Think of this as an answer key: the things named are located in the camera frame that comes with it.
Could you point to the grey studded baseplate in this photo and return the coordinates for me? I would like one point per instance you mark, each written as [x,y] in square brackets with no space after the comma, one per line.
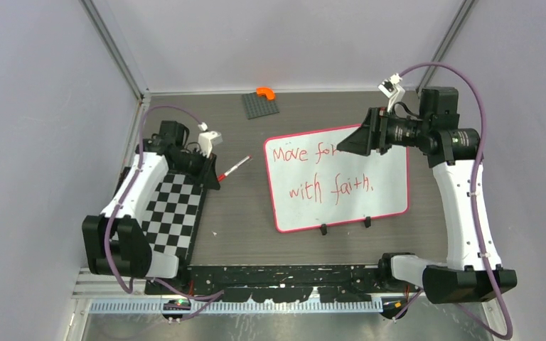
[256,106]

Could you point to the orange curved plastic piece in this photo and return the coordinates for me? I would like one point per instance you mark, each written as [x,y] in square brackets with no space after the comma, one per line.
[266,92]

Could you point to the red capped white marker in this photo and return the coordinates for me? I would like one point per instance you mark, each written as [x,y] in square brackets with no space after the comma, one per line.
[240,163]

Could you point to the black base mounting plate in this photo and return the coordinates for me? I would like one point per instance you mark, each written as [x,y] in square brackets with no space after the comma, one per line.
[287,283]

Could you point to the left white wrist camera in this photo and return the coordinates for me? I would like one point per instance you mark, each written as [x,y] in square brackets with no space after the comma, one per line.
[207,139]

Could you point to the pink framed whiteboard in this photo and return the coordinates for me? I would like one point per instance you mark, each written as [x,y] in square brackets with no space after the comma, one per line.
[312,183]

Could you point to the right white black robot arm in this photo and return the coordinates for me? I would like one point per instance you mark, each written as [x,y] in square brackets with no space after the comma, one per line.
[473,270]

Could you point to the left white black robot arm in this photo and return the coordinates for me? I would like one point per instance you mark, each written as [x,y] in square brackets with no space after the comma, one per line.
[118,245]

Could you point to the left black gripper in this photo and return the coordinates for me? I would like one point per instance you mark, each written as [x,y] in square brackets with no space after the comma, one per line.
[210,177]

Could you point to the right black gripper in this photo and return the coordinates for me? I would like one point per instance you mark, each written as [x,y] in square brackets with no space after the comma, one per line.
[372,134]

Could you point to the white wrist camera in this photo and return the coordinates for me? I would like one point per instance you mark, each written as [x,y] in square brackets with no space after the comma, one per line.
[207,139]
[393,90]

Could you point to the black white checkerboard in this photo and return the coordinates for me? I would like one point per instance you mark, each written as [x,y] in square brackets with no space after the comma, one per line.
[168,208]

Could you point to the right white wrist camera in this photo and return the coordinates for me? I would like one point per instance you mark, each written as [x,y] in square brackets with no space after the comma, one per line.
[393,90]

